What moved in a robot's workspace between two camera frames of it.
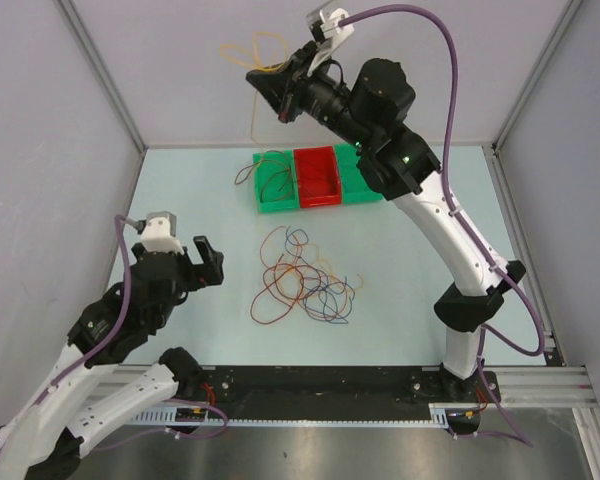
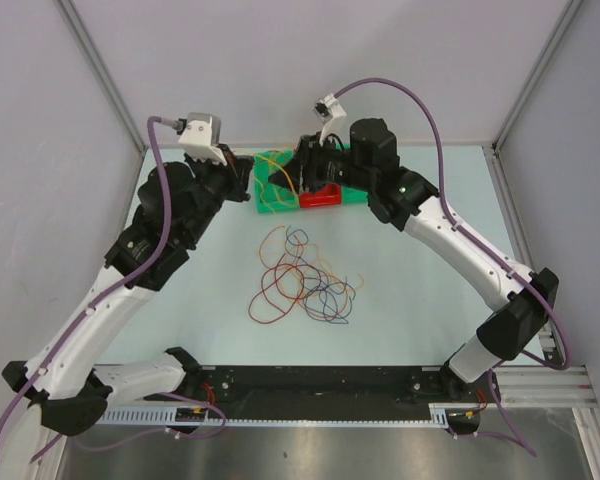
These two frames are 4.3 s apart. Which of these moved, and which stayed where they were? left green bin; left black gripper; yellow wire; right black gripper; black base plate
Moved: yellow wire; left black gripper; right black gripper
Stayed: black base plate; left green bin
